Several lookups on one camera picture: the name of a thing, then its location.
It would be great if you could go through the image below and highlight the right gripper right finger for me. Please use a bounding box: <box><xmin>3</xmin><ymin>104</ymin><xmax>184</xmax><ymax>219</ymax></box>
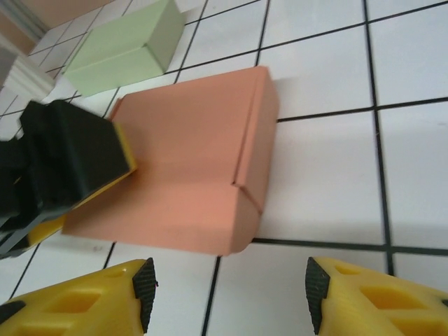
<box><xmin>304</xmin><ymin>256</ymin><xmax>448</xmax><ymax>336</ymax></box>

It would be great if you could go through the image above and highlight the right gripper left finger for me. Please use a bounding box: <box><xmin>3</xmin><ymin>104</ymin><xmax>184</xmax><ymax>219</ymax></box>
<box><xmin>0</xmin><ymin>258</ymin><xmax>157</xmax><ymax>336</ymax></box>

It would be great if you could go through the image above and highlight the pink paper box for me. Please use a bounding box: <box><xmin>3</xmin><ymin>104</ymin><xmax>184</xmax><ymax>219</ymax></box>
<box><xmin>62</xmin><ymin>65</ymin><xmax>280</xmax><ymax>256</ymax></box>

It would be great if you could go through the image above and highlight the green paper box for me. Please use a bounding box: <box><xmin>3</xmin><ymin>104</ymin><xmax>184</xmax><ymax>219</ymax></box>
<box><xmin>62</xmin><ymin>0</ymin><xmax>186</xmax><ymax>98</ymax></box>

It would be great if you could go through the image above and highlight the white ribbed vase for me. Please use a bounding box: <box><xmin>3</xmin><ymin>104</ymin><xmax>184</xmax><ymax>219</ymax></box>
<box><xmin>0</xmin><ymin>52</ymin><xmax>57</xmax><ymax>106</ymax></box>

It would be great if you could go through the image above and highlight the aluminium table side rail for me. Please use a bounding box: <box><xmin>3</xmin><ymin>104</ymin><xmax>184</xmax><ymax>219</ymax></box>
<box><xmin>0</xmin><ymin>5</ymin><xmax>48</xmax><ymax>39</ymax></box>

